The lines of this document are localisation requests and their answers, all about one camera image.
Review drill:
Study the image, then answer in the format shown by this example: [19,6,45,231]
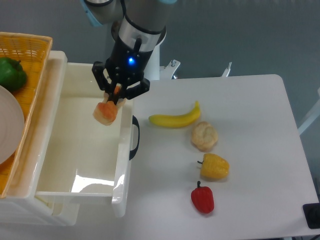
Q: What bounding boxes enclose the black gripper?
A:
[91,39,153,105]

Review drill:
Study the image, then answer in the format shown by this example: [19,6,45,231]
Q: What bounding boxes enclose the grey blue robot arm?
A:
[81,0,176,104]

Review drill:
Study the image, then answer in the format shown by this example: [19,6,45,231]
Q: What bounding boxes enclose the white open upper drawer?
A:
[36,63,133,218]

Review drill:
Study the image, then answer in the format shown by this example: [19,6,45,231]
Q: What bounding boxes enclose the round bread roll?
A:
[191,121,219,152]

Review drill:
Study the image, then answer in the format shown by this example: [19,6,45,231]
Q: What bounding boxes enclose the white drawer cabinet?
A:
[0,50,80,226]

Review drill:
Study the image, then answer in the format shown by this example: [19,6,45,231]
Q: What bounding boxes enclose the yellow banana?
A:
[148,101,201,128]

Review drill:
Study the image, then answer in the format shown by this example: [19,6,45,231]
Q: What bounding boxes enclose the orange woven basket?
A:
[0,31,53,199]

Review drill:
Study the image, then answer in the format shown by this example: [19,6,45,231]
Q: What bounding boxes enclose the green bell pepper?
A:
[0,57,27,92]

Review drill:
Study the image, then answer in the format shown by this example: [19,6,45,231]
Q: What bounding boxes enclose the beige plate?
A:
[0,86,25,164]

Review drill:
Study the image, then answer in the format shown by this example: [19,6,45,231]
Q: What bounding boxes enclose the yellow bell pepper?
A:
[197,153,230,179]

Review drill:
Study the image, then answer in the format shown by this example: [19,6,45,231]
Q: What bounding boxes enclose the red bell pepper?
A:
[190,180,215,214]

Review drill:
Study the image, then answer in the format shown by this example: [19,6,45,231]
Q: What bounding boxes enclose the black device at edge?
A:
[302,202,320,229]

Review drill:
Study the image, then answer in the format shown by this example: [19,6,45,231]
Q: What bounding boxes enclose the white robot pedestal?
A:
[111,19,167,81]

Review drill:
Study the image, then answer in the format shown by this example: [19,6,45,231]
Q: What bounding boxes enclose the white table clamp bracket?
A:
[159,59,181,80]

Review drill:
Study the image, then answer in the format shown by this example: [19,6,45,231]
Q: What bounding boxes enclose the black drawer handle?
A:
[129,115,140,161]

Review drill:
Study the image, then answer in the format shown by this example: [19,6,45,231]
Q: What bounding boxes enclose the white frame at right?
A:
[297,88,320,136]

